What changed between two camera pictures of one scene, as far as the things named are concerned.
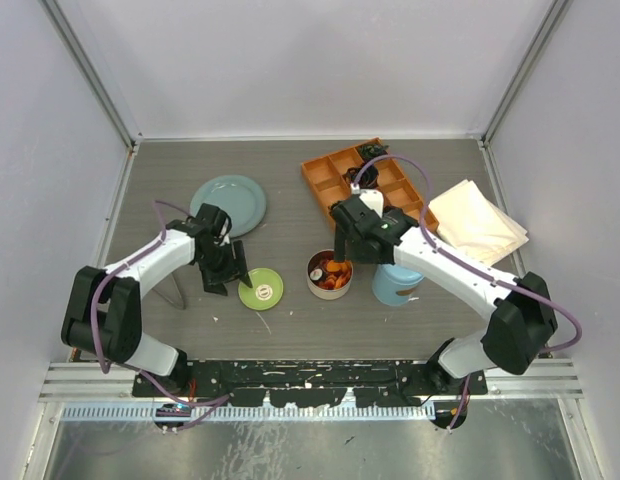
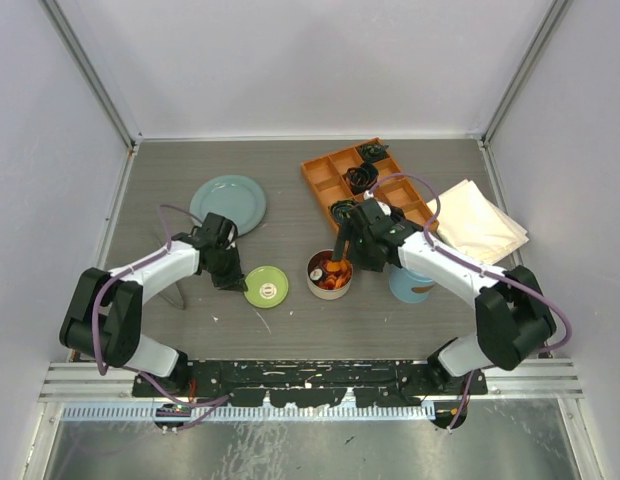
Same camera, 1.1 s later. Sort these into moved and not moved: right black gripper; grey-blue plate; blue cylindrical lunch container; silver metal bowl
Moved: blue cylindrical lunch container
Not moved: right black gripper; grey-blue plate; silver metal bowl
